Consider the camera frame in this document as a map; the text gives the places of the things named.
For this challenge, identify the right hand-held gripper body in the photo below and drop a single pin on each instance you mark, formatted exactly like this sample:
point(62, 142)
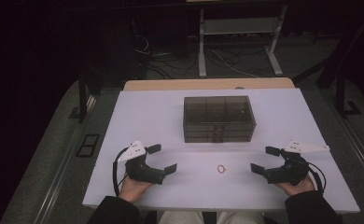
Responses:
point(290, 172)

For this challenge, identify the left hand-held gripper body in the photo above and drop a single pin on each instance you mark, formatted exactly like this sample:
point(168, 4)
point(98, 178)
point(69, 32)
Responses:
point(142, 172)

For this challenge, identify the smoky transparent drawer box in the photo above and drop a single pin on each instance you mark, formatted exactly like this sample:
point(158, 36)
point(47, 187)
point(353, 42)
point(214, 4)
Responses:
point(217, 113)

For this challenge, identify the person's right hand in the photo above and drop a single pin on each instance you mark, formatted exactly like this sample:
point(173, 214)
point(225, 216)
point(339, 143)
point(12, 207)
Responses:
point(298, 189)

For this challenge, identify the person's left hand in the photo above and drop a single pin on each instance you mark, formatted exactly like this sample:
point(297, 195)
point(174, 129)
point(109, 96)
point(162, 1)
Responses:
point(133, 190)

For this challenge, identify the person's left leg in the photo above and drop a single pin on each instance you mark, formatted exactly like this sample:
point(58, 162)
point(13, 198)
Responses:
point(180, 218)

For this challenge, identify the person's leg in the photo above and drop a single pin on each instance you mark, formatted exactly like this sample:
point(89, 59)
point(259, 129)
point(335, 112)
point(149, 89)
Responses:
point(240, 218)
point(180, 218)

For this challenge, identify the person's right leg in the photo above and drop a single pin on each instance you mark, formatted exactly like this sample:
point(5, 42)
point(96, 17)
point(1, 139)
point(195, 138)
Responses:
point(240, 218)

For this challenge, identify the black metal stand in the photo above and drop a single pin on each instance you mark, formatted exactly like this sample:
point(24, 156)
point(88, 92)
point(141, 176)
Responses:
point(82, 99)
point(342, 96)

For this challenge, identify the white metal stand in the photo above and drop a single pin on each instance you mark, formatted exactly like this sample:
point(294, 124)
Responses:
point(202, 46)

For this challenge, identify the aluminium floor rail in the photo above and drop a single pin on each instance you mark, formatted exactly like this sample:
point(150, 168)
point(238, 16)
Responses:
point(357, 146)
point(62, 174)

